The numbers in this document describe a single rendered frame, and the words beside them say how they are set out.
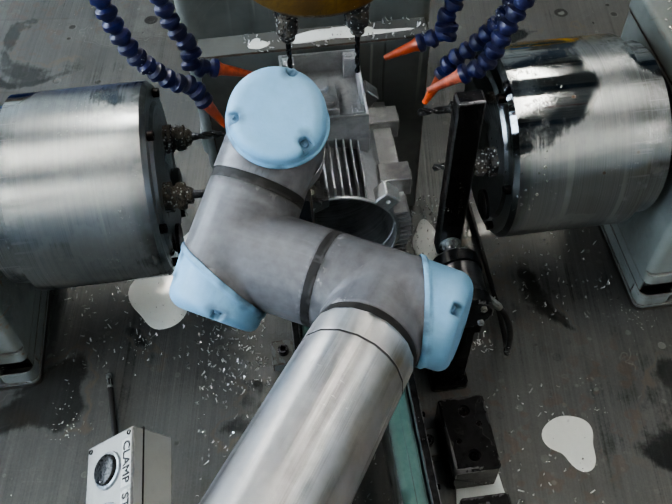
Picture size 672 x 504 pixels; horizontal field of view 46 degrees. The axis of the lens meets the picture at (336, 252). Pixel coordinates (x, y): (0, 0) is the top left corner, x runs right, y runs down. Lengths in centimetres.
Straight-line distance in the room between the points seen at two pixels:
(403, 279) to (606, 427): 64
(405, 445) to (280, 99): 50
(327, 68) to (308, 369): 62
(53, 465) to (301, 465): 73
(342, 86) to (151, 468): 52
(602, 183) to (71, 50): 107
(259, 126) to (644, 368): 77
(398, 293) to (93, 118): 52
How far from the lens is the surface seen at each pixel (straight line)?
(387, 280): 53
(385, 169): 97
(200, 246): 58
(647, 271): 118
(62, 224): 94
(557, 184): 97
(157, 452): 81
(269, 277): 56
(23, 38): 173
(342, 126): 94
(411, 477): 94
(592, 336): 120
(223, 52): 103
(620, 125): 99
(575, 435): 112
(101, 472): 81
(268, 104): 57
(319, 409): 46
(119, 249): 95
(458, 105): 80
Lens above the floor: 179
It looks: 54 degrees down
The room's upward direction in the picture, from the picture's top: 2 degrees counter-clockwise
